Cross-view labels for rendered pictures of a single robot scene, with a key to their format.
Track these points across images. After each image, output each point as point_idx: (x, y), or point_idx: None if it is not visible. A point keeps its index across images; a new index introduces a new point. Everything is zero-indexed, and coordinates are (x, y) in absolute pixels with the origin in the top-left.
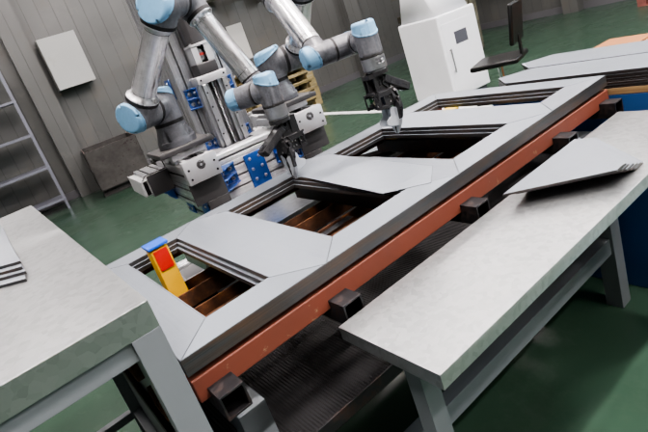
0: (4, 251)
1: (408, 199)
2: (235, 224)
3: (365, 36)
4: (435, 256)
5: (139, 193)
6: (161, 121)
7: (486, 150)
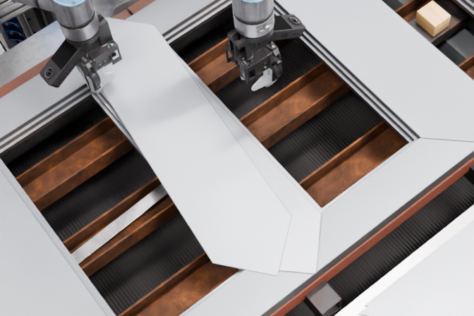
0: None
1: (240, 307)
2: (1, 212)
3: (250, 2)
4: None
5: None
6: None
7: (366, 221)
